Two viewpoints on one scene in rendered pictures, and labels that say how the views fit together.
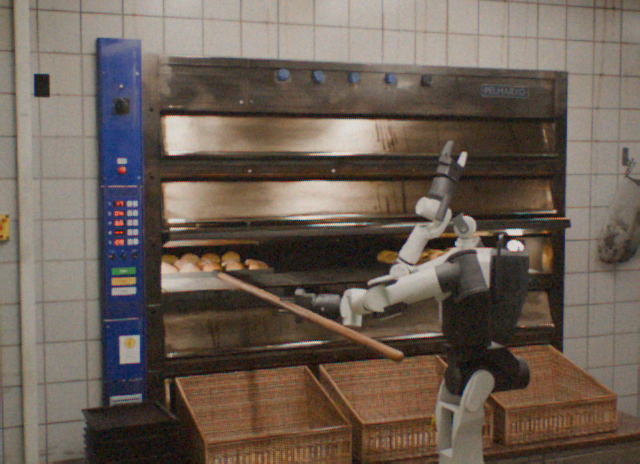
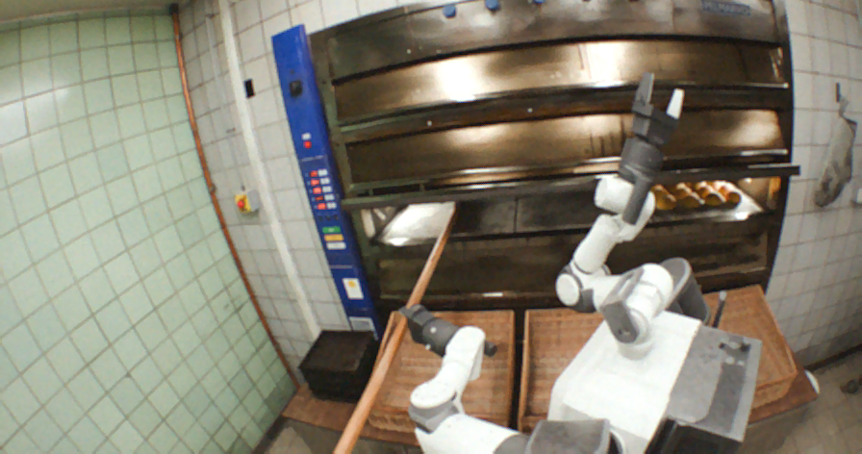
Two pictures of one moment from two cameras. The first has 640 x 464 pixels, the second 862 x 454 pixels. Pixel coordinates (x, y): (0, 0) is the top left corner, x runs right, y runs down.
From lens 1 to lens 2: 2.63 m
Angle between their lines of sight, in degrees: 42
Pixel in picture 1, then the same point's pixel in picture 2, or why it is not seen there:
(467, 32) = not seen: outside the picture
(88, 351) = (329, 285)
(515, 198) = (748, 135)
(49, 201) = (273, 176)
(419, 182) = not seen: hidden behind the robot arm
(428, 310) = (649, 258)
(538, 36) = not seen: outside the picture
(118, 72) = (288, 59)
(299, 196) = (492, 143)
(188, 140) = (360, 103)
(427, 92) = (637, 7)
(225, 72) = (386, 25)
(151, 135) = (329, 106)
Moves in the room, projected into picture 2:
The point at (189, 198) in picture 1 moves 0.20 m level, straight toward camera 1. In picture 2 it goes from (374, 159) to (342, 174)
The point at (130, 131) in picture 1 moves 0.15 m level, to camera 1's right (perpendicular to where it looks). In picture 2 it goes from (306, 108) to (328, 102)
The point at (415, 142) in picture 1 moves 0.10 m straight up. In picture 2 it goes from (630, 68) to (626, 38)
